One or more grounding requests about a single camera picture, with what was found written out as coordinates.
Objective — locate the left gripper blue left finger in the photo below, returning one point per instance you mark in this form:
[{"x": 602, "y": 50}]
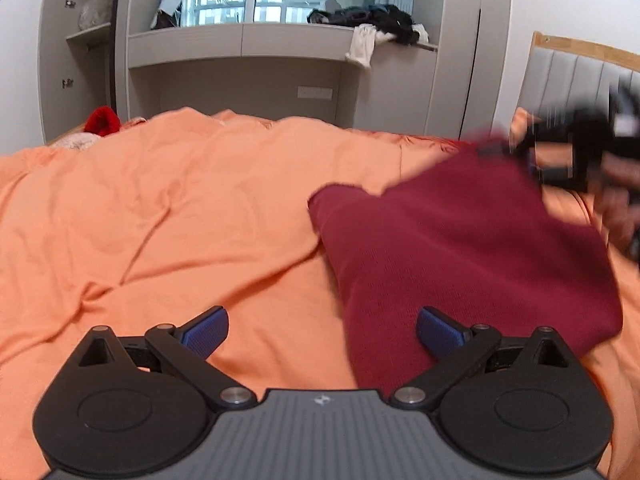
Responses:
[{"x": 196, "y": 339}]

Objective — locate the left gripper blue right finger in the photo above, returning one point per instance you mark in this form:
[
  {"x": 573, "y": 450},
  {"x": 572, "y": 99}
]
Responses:
[{"x": 447, "y": 338}]

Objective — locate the dark red garment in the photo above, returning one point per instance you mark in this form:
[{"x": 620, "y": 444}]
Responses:
[{"x": 472, "y": 237}]

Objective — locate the pile of dark clothes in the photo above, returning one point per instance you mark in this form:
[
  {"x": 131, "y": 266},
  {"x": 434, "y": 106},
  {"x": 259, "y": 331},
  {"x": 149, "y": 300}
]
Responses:
[{"x": 384, "y": 17}]

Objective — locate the person's right hand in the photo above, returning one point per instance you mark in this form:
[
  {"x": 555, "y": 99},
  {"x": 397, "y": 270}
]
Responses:
[{"x": 619, "y": 177}]

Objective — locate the wooden grey padded headboard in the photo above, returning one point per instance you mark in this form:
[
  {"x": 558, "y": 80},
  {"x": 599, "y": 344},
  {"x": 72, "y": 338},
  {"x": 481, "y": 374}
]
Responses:
[{"x": 563, "y": 71}]

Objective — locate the orange pillow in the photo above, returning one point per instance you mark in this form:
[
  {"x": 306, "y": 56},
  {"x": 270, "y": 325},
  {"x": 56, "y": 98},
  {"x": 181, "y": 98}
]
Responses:
[{"x": 521, "y": 121}]

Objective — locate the orange duvet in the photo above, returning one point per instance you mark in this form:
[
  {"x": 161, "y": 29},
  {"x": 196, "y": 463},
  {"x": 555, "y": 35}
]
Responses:
[{"x": 160, "y": 222}]

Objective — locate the pale pink fluffy item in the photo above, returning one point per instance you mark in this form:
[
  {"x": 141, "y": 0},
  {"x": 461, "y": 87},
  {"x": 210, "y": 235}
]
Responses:
[{"x": 79, "y": 141}]

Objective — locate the bright red plush item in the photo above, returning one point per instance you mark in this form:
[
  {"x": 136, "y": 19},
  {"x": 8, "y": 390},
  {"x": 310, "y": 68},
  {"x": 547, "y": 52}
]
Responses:
[{"x": 103, "y": 121}]

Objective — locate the white cloth hanging off ledge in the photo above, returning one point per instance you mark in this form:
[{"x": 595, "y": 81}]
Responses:
[{"x": 362, "y": 46}]

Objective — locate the grey window desk unit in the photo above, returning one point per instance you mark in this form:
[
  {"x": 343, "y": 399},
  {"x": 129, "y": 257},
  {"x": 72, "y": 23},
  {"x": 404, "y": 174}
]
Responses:
[{"x": 446, "y": 88}]

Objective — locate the grey wardrobe with open door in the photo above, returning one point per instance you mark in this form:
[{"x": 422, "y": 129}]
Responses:
[{"x": 74, "y": 67}]

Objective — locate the white bundle on wardrobe shelf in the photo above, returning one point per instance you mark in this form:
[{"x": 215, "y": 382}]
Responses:
[{"x": 95, "y": 13}]

